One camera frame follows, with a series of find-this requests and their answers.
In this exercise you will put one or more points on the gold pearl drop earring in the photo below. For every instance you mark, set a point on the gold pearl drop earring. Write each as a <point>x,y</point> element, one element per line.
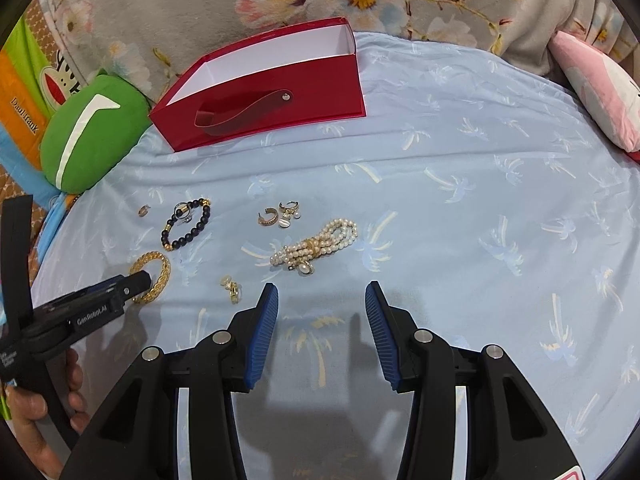
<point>286,221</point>

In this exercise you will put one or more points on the pink plush pillow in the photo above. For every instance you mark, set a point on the pink plush pillow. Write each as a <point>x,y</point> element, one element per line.
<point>600,90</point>

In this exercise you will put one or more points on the grey floral blanket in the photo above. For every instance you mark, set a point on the grey floral blanket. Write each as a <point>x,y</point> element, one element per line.
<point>200,10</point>

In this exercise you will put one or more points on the light blue palm-print sheet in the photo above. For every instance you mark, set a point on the light blue palm-print sheet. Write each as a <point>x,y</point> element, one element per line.
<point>450,185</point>

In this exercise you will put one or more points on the gold hoop earring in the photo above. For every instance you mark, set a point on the gold hoop earring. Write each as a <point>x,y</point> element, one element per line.
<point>270,221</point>

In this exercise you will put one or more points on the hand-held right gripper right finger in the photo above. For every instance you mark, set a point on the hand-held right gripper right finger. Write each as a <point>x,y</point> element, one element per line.
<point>382,335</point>

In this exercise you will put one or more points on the small gold clip earring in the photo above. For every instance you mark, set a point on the small gold clip earring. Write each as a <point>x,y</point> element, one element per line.
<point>226,281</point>
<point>234,295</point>

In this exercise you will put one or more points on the person's left hand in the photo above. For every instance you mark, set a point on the person's left hand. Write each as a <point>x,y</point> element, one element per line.
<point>27,410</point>

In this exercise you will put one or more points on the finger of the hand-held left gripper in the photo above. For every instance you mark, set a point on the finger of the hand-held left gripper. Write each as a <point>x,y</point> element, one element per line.
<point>132,285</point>

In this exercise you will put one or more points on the colourful cartoon printed cloth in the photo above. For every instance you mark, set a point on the colourful cartoon printed cloth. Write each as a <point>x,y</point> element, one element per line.
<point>20,90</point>

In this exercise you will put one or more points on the green plush pillow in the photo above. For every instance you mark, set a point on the green plush pillow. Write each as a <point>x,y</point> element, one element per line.
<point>90,135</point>

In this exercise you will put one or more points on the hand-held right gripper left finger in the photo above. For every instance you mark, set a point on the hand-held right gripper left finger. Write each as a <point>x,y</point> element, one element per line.
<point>262,335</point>

